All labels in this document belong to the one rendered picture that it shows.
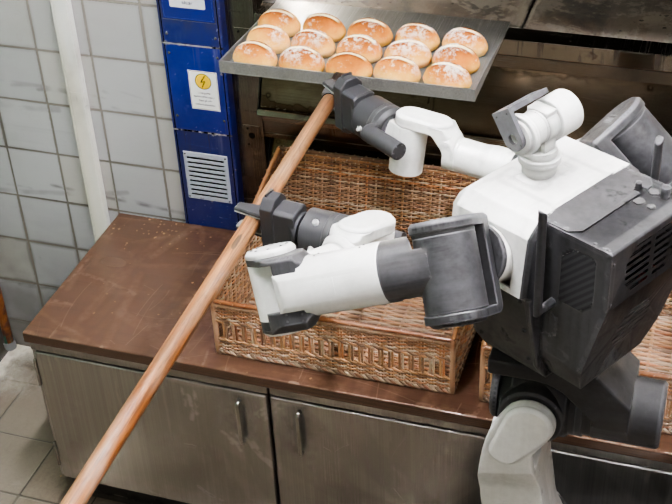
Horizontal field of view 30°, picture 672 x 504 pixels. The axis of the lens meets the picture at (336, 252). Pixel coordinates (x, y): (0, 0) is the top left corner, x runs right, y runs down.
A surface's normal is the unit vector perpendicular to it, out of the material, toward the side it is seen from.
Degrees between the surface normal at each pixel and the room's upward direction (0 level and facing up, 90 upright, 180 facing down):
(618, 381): 45
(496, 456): 90
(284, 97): 70
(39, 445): 0
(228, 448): 90
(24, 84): 90
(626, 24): 0
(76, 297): 0
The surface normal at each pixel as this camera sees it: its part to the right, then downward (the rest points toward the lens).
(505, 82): -0.30, 0.25
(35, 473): -0.04, -0.81
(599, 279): -0.74, 0.42
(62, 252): -0.31, 0.57
